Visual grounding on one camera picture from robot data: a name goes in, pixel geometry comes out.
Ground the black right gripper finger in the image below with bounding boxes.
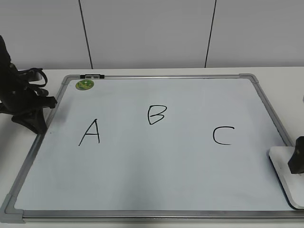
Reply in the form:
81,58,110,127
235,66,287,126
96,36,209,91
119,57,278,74
288,136,304,174

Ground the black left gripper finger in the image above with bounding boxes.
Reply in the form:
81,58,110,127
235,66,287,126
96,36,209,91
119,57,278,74
11,108,47,134
33,96,57,109

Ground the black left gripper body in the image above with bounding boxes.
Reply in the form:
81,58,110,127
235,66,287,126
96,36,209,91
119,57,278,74
0,63,48,115

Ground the white rectangular whiteboard eraser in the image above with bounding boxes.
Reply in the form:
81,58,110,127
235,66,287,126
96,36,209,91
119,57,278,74
269,146,304,209

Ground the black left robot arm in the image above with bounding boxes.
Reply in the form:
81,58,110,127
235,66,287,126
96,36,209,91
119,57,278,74
0,38,57,134

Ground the green round magnet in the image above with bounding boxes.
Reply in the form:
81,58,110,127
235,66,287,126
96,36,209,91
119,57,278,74
75,79,95,91

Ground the white framed whiteboard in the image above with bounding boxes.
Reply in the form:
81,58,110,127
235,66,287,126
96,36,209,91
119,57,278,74
0,74,304,223

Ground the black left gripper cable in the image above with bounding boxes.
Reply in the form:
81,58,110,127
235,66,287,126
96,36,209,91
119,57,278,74
18,67,49,95

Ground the black grey frame clip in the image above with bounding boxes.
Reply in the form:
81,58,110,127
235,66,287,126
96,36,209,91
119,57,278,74
80,74,105,79

